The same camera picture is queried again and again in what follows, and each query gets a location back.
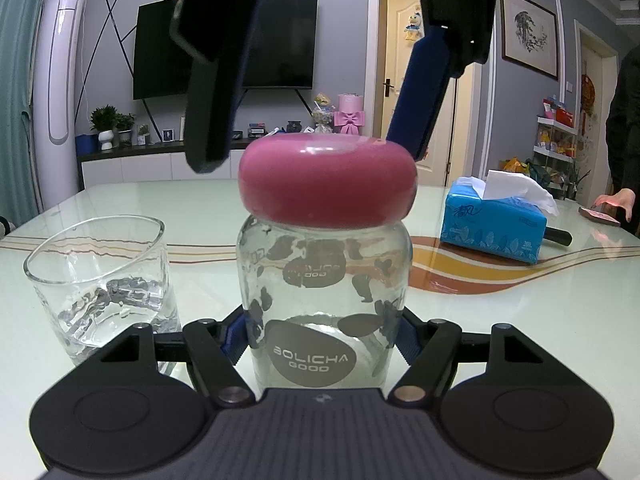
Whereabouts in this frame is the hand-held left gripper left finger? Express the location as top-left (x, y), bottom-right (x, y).
top-left (92, 307), bottom-right (257, 409)

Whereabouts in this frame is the white shelf rack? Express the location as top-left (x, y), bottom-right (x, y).
top-left (532, 95), bottom-right (581, 201)

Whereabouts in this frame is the white tower air conditioner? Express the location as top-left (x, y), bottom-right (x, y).
top-left (31, 0), bottom-right (87, 193)

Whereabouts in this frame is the pink bottle cap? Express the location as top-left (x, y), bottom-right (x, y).
top-left (237, 133), bottom-right (418, 227)

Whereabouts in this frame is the potted plant in white pot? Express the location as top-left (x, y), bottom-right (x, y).
top-left (565, 162), bottom-right (591, 201)

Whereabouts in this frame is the green curtain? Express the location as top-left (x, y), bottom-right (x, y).
top-left (0, 0), bottom-right (53, 221)

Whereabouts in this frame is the flower bouquet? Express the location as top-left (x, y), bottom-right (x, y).
top-left (312, 93), bottom-right (335, 135)

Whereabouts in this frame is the smartphone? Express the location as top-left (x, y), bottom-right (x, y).
top-left (579, 206), bottom-right (621, 228)

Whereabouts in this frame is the small potted plant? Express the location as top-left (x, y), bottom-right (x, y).
top-left (116, 113), bottom-right (137, 147)

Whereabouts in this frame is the blue tissue pack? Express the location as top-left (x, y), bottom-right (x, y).
top-left (440, 170), bottom-right (560, 265)

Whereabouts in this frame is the red hanging ornament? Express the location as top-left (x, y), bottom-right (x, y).
top-left (580, 74), bottom-right (596, 133)

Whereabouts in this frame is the black wall television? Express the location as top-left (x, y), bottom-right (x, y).
top-left (132, 0), bottom-right (319, 101)

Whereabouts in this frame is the white television cabinet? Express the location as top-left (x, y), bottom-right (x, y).
top-left (77, 132), bottom-right (391, 191)

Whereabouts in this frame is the duck plush toy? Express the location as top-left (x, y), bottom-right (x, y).
top-left (404, 5), bottom-right (422, 43)

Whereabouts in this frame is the clear glass bottle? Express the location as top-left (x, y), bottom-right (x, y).
top-left (236, 212), bottom-right (414, 391)

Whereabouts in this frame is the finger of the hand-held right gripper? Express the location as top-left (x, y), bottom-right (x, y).
top-left (385, 0), bottom-right (501, 163)
top-left (170, 0), bottom-right (273, 175)

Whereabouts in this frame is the white door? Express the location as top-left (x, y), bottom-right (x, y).
top-left (385, 0), bottom-right (458, 188)

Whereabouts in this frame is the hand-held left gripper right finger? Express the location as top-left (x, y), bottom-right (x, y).
top-left (388, 306), bottom-right (551, 408)

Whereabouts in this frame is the framed ink painting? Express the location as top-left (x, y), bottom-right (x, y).
top-left (499, 0), bottom-right (559, 81)

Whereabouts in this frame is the clear glass cup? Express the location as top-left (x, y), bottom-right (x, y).
top-left (24, 215), bottom-right (183, 368)

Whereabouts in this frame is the pink bow gift box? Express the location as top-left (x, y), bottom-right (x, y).
top-left (334, 94), bottom-right (367, 136)

